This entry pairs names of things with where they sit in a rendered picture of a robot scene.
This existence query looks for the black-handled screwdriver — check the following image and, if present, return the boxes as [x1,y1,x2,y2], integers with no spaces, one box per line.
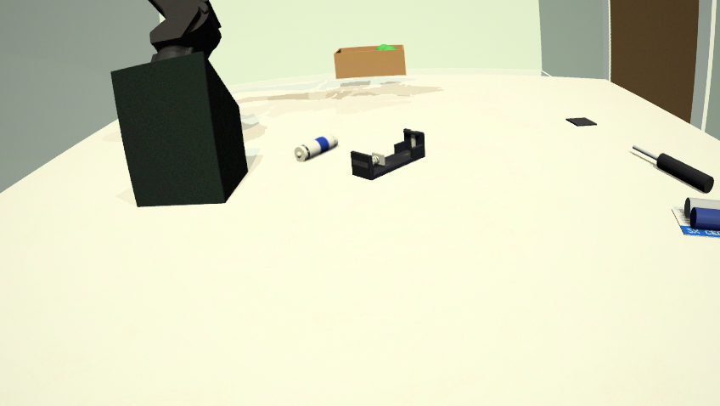
[633,145,714,194]

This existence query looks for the black battery holder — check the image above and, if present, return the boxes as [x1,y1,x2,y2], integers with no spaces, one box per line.
[351,128,425,181]

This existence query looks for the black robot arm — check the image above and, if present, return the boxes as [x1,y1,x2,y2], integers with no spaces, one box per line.
[149,0,222,62]

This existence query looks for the silver and blue cylindrical battery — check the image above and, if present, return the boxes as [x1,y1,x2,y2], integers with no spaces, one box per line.
[295,133,338,162]

